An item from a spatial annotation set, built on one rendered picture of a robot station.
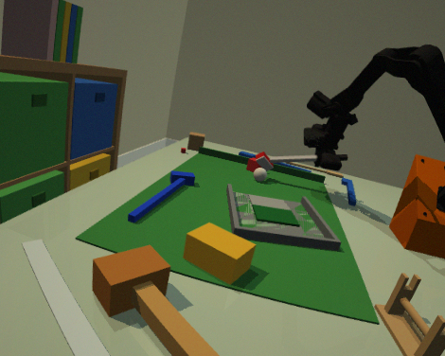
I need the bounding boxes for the pale grey flat strip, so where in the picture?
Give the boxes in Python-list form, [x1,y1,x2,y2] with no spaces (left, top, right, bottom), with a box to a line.
[22,240,110,356]

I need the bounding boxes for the green flat mat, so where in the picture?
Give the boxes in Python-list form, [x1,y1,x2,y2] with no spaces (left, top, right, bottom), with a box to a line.
[76,153,380,325]

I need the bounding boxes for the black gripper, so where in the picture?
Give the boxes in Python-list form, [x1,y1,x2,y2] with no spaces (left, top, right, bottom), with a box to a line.
[312,124,344,170]

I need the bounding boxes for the yellow rectangular block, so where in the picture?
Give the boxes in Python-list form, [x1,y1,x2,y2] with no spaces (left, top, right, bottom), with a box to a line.
[183,223,256,285]

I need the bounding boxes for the beige ball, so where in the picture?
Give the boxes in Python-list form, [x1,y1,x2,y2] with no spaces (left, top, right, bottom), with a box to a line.
[254,168,267,182]

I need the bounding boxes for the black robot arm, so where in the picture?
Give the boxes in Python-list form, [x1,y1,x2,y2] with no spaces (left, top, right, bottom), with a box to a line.
[304,44,445,149]

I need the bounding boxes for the red cube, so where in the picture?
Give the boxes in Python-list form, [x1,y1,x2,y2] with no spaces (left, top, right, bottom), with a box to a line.
[246,157,261,172]

